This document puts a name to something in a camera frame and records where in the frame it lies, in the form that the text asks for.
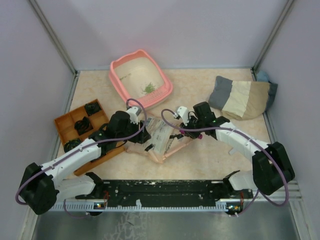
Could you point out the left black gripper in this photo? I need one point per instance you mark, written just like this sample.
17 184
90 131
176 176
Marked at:
142 137

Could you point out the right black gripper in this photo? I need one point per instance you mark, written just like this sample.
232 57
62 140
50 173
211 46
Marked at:
192 134

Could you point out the purple plastic scoop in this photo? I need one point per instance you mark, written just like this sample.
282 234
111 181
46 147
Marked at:
192 134

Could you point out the beige cat litter bag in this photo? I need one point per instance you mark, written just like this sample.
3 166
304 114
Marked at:
164 142

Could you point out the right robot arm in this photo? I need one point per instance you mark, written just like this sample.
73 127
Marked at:
271 166

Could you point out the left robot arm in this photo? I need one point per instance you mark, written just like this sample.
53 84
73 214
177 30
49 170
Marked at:
43 185

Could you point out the green litter pellets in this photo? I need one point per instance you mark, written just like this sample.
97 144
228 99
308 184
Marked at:
149 88

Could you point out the pink litter box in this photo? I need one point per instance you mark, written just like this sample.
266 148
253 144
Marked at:
130 74

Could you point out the grey beige folded cloth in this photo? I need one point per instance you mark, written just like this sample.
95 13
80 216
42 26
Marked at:
242 100

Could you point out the black part in tray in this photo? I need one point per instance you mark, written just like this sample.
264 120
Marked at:
92 108

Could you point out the black part front tray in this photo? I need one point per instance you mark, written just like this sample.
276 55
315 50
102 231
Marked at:
71 144

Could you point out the orange compartment tray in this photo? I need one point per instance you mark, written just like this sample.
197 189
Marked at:
77 124

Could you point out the blue cloth in corner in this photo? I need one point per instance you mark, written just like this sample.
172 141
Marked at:
262 76

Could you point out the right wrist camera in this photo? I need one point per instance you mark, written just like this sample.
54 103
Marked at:
182 112

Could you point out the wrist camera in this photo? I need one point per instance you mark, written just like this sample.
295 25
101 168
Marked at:
182 112
134 113

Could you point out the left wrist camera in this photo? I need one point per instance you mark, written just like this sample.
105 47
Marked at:
134 113

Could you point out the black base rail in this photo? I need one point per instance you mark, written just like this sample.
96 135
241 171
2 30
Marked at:
164 193

